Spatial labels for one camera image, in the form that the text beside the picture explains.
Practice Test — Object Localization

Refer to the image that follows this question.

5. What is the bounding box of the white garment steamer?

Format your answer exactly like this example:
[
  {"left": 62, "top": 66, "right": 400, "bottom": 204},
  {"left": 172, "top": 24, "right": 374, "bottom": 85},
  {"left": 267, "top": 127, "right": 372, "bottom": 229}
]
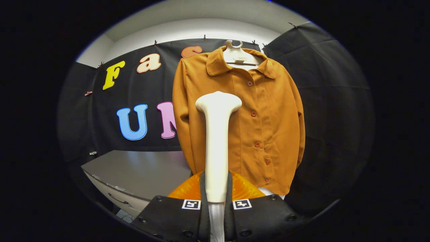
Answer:
[{"left": 195, "top": 91, "right": 243, "bottom": 242}]

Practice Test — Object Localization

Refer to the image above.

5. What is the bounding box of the white clothes mannequin form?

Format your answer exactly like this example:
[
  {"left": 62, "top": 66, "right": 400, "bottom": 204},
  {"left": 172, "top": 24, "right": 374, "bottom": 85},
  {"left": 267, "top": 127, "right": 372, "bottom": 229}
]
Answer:
[{"left": 222, "top": 40, "right": 286, "bottom": 200}]

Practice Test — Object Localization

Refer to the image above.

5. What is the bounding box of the orange button shirt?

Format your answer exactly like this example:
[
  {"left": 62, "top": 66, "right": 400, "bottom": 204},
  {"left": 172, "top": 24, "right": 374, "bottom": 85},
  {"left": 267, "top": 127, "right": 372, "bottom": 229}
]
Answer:
[{"left": 172, "top": 45, "right": 306, "bottom": 196}]

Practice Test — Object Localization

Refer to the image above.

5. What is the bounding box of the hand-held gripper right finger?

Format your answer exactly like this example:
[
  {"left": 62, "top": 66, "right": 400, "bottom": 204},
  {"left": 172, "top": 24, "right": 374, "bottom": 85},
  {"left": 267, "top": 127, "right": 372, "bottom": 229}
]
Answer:
[{"left": 224, "top": 171, "right": 304, "bottom": 242}]

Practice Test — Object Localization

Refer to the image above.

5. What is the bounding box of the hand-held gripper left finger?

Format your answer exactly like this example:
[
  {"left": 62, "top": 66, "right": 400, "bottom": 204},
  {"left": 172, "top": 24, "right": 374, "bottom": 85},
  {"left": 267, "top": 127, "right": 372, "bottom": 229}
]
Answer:
[{"left": 130, "top": 171, "right": 210, "bottom": 242}]

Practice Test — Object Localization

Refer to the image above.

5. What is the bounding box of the grey drawer cabinet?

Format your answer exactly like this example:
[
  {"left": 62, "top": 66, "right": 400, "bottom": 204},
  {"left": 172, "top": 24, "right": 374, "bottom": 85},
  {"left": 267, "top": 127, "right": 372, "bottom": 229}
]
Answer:
[{"left": 81, "top": 150, "right": 192, "bottom": 219}]

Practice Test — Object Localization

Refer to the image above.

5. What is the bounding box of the black backdrop cloth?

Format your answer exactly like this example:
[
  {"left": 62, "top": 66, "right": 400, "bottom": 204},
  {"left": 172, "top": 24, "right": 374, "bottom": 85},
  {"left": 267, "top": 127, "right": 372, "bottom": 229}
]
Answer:
[
  {"left": 91, "top": 38, "right": 262, "bottom": 152},
  {"left": 264, "top": 22, "right": 376, "bottom": 215},
  {"left": 57, "top": 62, "right": 101, "bottom": 162}
]

